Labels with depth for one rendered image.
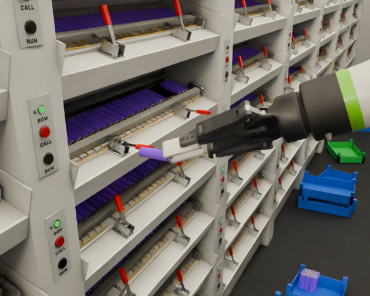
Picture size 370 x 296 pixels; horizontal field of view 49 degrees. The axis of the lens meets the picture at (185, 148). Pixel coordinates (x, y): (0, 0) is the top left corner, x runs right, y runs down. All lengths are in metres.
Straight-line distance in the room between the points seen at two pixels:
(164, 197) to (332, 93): 0.57
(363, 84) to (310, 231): 1.81
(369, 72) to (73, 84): 0.44
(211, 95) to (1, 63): 0.73
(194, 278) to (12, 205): 0.84
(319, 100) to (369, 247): 1.79
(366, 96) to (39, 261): 0.54
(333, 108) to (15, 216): 0.48
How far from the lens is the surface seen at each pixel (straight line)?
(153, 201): 1.02
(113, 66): 0.75
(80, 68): 0.69
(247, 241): 1.91
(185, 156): 0.70
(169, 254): 1.17
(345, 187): 2.70
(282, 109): 0.62
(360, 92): 0.61
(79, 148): 0.77
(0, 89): 0.59
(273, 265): 2.08
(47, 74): 0.63
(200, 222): 1.31
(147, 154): 0.72
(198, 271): 1.42
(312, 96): 0.61
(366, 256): 2.28
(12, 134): 0.61
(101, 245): 0.88
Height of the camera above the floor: 1.25
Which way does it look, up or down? 22 degrees down
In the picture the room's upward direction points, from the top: straight up
